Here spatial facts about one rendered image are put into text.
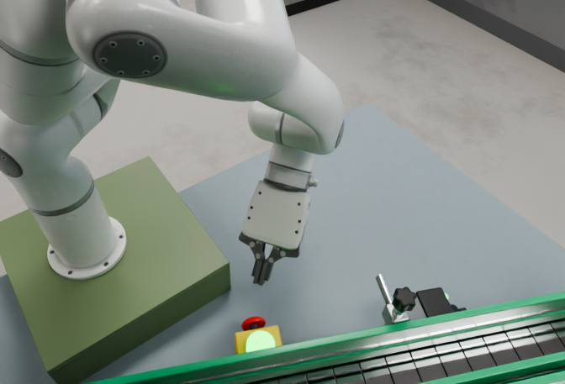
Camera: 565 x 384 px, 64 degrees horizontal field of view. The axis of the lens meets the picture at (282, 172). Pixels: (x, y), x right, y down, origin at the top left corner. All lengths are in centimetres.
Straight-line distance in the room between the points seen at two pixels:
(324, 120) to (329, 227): 41
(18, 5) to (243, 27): 19
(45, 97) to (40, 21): 9
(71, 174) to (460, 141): 207
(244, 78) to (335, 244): 59
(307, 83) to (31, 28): 29
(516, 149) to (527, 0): 112
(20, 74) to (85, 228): 31
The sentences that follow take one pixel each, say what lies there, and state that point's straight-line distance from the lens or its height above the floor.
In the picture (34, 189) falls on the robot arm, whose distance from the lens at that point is 66.
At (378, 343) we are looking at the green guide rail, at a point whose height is 93.
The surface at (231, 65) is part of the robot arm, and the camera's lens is 38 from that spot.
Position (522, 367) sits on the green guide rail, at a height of 96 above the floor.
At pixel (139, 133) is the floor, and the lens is 231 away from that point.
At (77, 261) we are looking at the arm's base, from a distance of 80.
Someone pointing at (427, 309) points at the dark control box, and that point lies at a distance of 80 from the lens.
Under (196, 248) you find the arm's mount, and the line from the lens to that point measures 81.
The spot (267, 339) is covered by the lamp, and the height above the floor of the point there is 85.
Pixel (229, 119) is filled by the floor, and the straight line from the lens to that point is 233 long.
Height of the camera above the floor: 151
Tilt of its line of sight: 47 degrees down
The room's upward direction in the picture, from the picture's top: 5 degrees clockwise
